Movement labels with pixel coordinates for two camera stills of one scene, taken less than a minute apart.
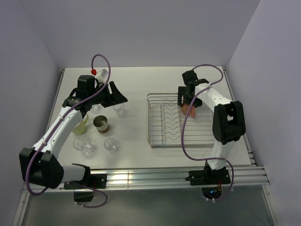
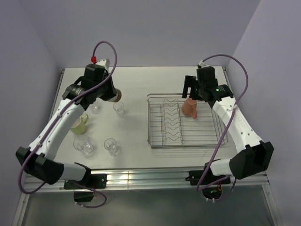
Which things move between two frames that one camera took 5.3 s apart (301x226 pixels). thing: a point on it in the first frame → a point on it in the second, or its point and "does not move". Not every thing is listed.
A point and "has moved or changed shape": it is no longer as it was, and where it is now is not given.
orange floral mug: (185, 107) does not move
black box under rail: (83, 195) does not move
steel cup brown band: (101, 124) has moved or changed shape
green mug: (80, 128) does not move
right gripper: (182, 91) → (190, 81)
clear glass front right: (110, 144) does not move
